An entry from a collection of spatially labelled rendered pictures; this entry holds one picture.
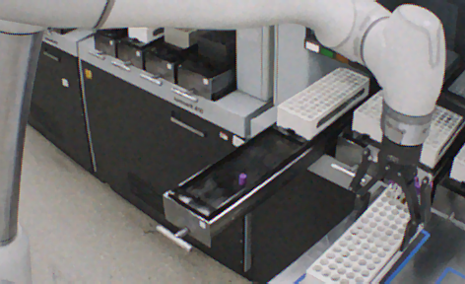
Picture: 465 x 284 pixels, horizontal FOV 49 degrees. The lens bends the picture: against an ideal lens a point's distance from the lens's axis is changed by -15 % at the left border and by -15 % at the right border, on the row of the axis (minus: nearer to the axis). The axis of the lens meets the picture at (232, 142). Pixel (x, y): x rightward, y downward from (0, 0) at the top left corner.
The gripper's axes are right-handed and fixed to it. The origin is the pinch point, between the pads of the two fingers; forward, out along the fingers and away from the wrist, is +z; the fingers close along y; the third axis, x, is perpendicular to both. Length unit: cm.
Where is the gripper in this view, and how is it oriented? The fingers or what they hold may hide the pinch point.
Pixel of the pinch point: (383, 227)
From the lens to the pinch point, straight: 102.9
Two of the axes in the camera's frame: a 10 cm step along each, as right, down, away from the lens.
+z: 0.0, 8.3, 5.6
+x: 6.6, -4.2, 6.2
